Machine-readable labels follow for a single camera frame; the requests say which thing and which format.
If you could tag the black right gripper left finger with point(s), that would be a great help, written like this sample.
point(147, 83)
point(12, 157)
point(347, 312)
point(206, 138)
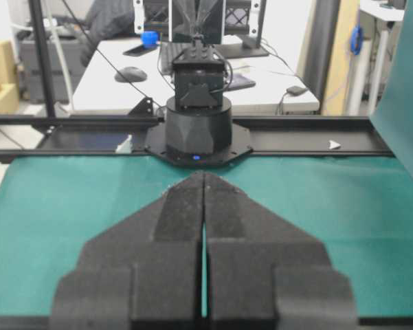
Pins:
point(141, 273)

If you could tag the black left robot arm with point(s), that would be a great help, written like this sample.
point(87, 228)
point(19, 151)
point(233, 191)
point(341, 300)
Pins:
point(198, 123)

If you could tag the cardboard box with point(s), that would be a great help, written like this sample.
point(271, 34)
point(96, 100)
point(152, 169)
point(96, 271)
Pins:
point(9, 85)

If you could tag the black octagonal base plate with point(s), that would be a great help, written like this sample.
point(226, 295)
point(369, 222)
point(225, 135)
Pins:
point(240, 146)

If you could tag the black computer monitor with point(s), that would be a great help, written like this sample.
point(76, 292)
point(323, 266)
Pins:
point(233, 28)

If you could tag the blue tape roll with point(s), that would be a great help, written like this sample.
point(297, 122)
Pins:
point(149, 39)

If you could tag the black vertical frame post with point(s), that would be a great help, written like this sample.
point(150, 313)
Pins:
point(42, 53)

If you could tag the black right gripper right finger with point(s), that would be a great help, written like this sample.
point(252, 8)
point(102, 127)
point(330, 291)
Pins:
point(266, 273)

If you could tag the white office desk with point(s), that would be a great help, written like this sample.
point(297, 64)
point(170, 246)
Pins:
point(259, 85)

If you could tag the black aluminium frame rail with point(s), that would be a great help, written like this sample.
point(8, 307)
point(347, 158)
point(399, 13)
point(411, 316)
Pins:
point(91, 135)

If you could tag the green table cloth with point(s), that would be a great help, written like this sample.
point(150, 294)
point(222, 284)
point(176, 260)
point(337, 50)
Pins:
point(360, 207)

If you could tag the black computer mouse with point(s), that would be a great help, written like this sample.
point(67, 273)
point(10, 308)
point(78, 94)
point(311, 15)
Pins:
point(130, 75)

